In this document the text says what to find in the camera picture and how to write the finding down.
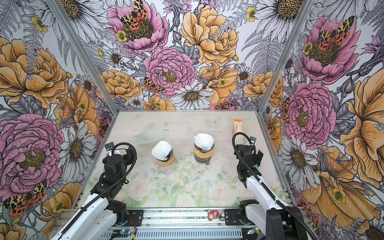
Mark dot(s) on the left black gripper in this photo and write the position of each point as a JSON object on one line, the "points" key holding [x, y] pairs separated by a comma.
{"points": [[127, 157]]}

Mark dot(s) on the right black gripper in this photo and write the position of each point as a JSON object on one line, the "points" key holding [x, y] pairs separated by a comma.
{"points": [[257, 158]]}

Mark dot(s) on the coffee filter pack orange top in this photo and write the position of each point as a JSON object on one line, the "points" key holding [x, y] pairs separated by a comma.
{"points": [[238, 128]]}

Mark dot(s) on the white paper coffee filter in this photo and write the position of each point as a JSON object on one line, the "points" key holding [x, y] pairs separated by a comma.
{"points": [[163, 151]]}

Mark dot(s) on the grey ribbed glass pitcher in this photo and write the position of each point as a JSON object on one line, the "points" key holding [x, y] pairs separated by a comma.
{"points": [[203, 161]]}

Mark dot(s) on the grey glass dripper cone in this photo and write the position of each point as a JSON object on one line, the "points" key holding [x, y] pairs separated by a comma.
{"points": [[204, 150]]}

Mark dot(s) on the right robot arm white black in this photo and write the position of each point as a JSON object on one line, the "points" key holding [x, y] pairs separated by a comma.
{"points": [[274, 218]]}

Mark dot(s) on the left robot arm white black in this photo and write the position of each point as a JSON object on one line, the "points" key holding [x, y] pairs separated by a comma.
{"points": [[101, 211]]}

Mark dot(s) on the green circuit board left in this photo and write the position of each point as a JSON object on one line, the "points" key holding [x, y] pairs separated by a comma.
{"points": [[123, 234]]}

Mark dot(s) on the green circuit board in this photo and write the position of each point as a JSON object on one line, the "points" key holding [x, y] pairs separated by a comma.
{"points": [[253, 231], [123, 234]]}

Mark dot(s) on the green circuit board right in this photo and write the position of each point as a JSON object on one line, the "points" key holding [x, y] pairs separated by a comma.
{"points": [[253, 231]]}

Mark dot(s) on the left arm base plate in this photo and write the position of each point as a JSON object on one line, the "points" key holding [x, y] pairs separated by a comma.
{"points": [[133, 218]]}

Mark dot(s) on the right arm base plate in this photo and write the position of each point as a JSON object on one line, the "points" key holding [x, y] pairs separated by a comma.
{"points": [[235, 217]]}

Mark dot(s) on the pink toy on rail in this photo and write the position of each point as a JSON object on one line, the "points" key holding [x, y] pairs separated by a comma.
{"points": [[213, 214]]}

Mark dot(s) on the aluminium front rail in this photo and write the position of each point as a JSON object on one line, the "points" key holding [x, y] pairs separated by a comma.
{"points": [[173, 218]]}

